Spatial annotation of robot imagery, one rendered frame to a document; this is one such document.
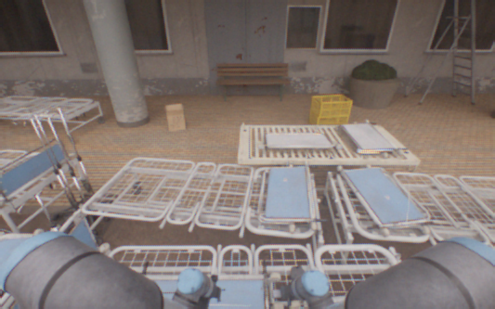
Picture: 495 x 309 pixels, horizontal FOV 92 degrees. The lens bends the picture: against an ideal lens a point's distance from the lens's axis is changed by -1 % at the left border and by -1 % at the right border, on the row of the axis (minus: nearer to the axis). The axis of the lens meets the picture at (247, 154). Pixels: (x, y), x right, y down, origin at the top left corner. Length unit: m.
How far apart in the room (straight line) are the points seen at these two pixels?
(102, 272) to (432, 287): 0.49
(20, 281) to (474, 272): 0.70
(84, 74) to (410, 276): 7.78
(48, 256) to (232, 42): 6.25
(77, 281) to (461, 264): 0.58
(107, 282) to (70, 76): 7.73
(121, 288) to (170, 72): 6.62
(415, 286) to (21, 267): 0.61
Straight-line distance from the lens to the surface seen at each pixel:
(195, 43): 6.68
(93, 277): 0.47
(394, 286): 0.48
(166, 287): 1.62
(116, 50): 4.88
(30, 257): 0.55
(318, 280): 1.01
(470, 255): 0.55
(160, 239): 2.64
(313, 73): 6.93
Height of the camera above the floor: 1.90
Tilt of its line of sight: 30 degrees down
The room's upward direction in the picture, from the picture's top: straight up
